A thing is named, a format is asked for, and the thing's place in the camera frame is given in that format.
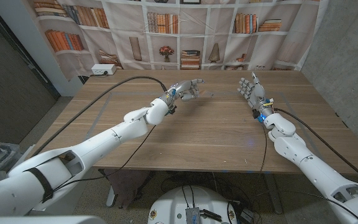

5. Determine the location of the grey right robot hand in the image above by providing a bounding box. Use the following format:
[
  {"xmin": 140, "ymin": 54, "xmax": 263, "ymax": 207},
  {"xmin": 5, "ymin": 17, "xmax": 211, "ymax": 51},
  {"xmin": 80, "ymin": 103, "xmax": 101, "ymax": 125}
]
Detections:
[{"xmin": 237, "ymin": 72, "xmax": 275, "ymax": 115}]

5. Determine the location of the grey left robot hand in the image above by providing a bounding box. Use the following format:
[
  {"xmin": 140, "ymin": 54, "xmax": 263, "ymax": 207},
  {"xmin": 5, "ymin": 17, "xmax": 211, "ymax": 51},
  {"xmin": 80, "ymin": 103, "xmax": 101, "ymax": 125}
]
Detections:
[{"xmin": 166, "ymin": 78, "xmax": 205, "ymax": 103}]

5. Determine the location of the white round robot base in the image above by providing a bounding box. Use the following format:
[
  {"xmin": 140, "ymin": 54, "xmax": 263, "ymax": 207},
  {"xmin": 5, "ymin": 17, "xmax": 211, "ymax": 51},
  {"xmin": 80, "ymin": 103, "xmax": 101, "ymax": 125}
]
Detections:
[{"xmin": 147, "ymin": 185, "xmax": 238, "ymax": 224}]

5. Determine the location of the printed bookshelf backdrop cloth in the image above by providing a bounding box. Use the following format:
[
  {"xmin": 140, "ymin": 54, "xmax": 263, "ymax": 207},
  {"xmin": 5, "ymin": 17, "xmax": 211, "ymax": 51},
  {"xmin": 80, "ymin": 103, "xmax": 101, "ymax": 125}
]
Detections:
[{"xmin": 26, "ymin": 0, "xmax": 331, "ymax": 82}]

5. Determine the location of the white power outlet box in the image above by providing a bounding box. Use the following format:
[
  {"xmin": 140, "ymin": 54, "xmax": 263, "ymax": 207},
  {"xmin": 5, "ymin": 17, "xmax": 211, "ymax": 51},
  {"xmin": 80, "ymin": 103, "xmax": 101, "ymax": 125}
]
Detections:
[{"xmin": 91, "ymin": 63, "xmax": 117, "ymax": 76}]

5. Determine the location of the grey table leg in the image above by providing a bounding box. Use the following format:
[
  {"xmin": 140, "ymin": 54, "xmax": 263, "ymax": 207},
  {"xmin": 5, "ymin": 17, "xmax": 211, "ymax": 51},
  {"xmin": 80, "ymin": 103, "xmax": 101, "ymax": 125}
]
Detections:
[{"xmin": 263, "ymin": 173, "xmax": 284, "ymax": 215}]

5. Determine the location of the dark cloth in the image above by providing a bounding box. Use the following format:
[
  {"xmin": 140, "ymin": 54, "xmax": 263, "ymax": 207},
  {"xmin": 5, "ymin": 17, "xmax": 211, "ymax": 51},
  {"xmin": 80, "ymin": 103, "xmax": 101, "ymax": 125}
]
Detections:
[{"xmin": 99, "ymin": 169, "xmax": 155, "ymax": 210}]

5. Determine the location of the small grey floor device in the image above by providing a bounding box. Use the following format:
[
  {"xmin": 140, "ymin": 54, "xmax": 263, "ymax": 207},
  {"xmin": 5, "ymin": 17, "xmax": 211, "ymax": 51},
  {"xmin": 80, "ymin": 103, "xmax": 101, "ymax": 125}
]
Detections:
[{"xmin": 240, "ymin": 207, "xmax": 255, "ymax": 223}]

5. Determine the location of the grey electronics module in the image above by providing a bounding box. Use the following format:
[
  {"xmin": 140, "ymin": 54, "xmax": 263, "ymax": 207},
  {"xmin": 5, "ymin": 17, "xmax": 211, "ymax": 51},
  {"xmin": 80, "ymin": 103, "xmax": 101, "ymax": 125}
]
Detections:
[{"xmin": 185, "ymin": 207, "xmax": 201, "ymax": 224}]

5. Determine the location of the black connector bar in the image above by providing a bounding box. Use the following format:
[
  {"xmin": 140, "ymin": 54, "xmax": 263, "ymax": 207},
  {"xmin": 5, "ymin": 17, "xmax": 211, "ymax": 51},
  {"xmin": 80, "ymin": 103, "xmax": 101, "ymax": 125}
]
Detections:
[{"xmin": 200, "ymin": 209, "xmax": 223, "ymax": 222}]

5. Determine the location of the clear bag with black items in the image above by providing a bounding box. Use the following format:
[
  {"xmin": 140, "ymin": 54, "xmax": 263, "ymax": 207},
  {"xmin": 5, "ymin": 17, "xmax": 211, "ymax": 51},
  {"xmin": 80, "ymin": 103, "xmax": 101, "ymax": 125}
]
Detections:
[{"xmin": 0, "ymin": 142, "xmax": 23, "ymax": 171}]

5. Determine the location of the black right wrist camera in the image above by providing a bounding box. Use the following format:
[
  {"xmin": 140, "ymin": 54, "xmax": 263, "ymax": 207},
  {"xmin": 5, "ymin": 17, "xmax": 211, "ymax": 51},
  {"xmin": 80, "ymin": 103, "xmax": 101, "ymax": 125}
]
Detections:
[{"xmin": 252, "ymin": 108, "xmax": 266, "ymax": 124}]

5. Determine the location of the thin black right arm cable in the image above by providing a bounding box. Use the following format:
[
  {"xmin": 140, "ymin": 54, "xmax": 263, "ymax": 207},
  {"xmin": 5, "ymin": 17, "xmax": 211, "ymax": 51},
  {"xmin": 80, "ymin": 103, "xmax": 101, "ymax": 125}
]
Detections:
[{"xmin": 261, "ymin": 123, "xmax": 269, "ymax": 174}]

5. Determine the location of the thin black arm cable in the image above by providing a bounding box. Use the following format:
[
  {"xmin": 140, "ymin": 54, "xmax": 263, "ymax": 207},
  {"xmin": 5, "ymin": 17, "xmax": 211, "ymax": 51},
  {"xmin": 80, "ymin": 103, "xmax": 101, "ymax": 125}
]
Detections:
[
  {"xmin": 53, "ymin": 124, "xmax": 157, "ymax": 192},
  {"xmin": 261, "ymin": 123, "xmax": 269, "ymax": 174}
]

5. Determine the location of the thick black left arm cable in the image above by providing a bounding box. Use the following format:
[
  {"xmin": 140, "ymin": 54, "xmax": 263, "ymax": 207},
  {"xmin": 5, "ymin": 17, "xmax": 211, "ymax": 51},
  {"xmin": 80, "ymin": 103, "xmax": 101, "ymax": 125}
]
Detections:
[{"xmin": 29, "ymin": 76, "xmax": 170, "ymax": 158}]

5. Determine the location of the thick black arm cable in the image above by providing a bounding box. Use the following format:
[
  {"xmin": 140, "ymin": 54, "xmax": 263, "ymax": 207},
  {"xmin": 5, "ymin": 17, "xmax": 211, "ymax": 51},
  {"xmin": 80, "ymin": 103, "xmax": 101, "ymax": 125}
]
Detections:
[
  {"xmin": 29, "ymin": 76, "xmax": 170, "ymax": 158},
  {"xmin": 273, "ymin": 108, "xmax": 358, "ymax": 187}
]

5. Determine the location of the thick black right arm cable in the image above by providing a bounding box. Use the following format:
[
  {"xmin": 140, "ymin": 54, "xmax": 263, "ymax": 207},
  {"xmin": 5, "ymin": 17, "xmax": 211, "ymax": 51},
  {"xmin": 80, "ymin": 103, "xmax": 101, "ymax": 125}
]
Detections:
[{"xmin": 273, "ymin": 108, "xmax": 358, "ymax": 187}]

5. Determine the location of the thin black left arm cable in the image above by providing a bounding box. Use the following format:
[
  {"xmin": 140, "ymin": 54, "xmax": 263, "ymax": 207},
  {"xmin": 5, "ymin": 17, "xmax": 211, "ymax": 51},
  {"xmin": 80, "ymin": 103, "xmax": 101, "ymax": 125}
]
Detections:
[{"xmin": 53, "ymin": 124, "xmax": 157, "ymax": 192}]

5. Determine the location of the black arm strap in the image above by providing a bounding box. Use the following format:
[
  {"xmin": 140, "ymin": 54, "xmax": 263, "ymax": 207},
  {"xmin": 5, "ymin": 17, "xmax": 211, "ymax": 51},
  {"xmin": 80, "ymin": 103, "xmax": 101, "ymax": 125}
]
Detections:
[{"xmin": 23, "ymin": 167, "xmax": 55, "ymax": 203}]

